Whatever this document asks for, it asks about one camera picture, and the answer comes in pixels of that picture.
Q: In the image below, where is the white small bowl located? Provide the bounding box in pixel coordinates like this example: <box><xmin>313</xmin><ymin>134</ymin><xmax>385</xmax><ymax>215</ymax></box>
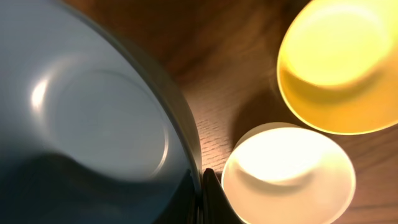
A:
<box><xmin>221</xmin><ymin>122</ymin><xmax>356</xmax><ymax>224</ymax></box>

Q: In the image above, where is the dark blue bowl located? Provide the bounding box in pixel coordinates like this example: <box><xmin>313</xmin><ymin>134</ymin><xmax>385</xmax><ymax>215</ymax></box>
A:
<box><xmin>1</xmin><ymin>0</ymin><xmax>201</xmax><ymax>223</ymax></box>

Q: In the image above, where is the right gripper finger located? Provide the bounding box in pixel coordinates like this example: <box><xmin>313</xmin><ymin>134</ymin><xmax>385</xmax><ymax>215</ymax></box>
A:
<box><xmin>202</xmin><ymin>168</ymin><xmax>242</xmax><ymax>224</ymax></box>

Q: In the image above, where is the yellow small bowl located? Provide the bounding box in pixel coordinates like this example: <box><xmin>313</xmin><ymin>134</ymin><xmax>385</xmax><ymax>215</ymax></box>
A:
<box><xmin>277</xmin><ymin>0</ymin><xmax>397</xmax><ymax>135</ymax></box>

